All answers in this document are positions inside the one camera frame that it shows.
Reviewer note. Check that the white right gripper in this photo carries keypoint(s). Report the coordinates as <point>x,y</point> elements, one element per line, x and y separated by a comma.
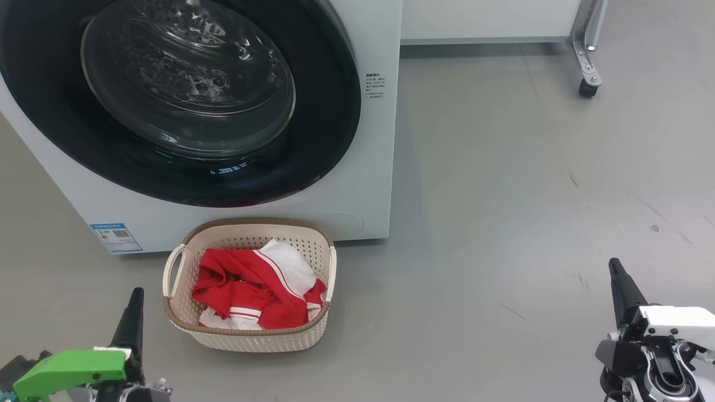
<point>681,324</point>

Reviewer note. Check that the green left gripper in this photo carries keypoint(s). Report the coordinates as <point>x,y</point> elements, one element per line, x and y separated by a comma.
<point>67,368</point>

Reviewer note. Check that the red white garment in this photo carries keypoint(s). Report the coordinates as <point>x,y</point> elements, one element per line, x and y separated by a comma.
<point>240,318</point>
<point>234,273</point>

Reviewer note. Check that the dark round washer door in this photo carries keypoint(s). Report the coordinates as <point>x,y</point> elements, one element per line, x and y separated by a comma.
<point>329,111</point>

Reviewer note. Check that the cream perforated laundry basket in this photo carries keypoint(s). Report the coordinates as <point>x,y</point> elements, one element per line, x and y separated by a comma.
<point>251,340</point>

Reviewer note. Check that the white front-load washing machine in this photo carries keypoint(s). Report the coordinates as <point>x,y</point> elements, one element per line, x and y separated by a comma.
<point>380,167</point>

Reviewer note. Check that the blue white energy label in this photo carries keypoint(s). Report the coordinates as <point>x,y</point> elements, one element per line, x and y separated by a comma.
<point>116,238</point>

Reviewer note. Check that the metal leg with caster wheel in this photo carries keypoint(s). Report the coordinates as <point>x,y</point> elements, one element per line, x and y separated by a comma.
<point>585,56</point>

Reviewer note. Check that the white furniture panel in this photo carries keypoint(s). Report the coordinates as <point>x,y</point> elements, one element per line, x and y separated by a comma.
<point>491,17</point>

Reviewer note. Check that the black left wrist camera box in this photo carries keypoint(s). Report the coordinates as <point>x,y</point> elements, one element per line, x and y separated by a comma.
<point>19,365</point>

